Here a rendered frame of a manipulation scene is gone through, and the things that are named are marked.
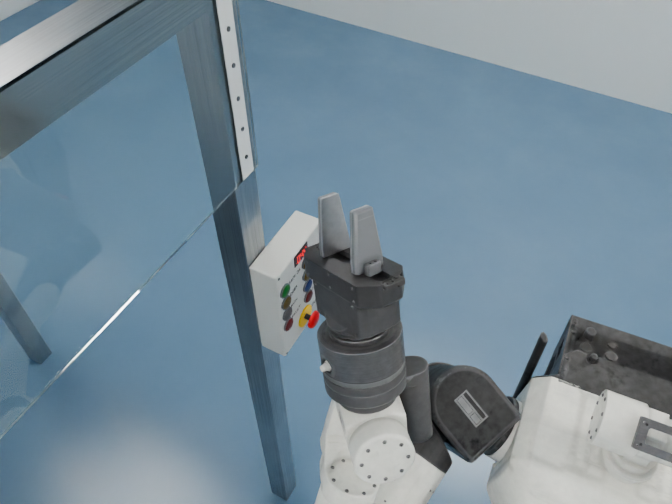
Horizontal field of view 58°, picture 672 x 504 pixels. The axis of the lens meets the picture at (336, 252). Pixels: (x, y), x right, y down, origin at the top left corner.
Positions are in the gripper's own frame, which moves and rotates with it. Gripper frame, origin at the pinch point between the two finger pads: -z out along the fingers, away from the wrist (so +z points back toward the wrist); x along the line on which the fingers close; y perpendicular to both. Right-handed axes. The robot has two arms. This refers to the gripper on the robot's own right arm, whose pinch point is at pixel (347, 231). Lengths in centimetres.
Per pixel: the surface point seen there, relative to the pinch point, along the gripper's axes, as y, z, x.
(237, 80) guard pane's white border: -7.7, -9.8, -35.6
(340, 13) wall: -216, 8, -315
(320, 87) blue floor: -163, 42, -265
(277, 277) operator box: -12, 26, -44
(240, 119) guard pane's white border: -8.0, -4.0, -37.8
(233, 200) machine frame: -6.7, 9.6, -43.3
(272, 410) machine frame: -16, 76, -70
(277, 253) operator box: -15, 24, -49
